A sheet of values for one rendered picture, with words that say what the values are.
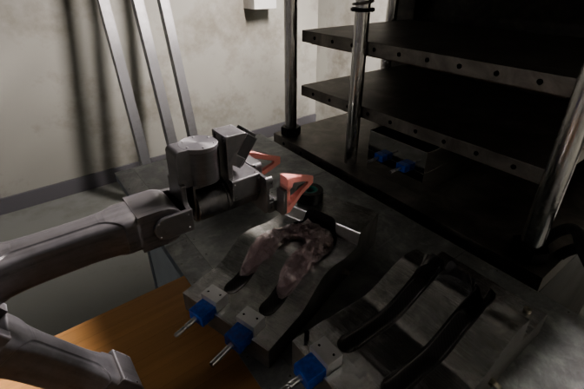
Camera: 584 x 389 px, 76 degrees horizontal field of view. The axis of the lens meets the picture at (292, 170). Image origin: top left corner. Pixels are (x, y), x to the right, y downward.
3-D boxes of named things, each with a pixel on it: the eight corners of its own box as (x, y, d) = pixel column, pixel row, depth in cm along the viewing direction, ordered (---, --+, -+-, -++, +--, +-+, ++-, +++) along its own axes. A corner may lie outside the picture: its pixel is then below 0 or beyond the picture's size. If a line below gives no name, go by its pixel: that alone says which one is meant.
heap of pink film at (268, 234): (289, 304, 84) (289, 278, 80) (232, 271, 93) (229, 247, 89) (346, 244, 102) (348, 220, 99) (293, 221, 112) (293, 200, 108)
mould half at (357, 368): (392, 497, 58) (404, 451, 51) (291, 370, 76) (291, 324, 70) (539, 332, 84) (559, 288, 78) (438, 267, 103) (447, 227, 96)
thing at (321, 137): (536, 294, 104) (542, 278, 101) (274, 143, 196) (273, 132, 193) (633, 198, 148) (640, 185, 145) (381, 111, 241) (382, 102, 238)
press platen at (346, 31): (575, 99, 92) (582, 79, 90) (301, 41, 170) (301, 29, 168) (660, 62, 131) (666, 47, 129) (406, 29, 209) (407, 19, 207)
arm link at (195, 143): (202, 128, 59) (122, 146, 52) (228, 146, 53) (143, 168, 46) (208, 192, 64) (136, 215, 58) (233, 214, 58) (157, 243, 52)
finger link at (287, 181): (295, 151, 67) (251, 165, 62) (322, 166, 62) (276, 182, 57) (295, 184, 70) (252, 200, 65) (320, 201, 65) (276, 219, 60)
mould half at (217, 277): (268, 368, 76) (267, 332, 71) (185, 309, 90) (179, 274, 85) (374, 242, 112) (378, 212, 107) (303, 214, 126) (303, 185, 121)
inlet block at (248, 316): (222, 381, 71) (219, 363, 69) (203, 366, 74) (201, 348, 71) (266, 333, 81) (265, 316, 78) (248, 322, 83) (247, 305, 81)
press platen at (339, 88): (543, 187, 104) (549, 170, 102) (301, 95, 182) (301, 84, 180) (630, 128, 143) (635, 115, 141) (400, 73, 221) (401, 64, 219)
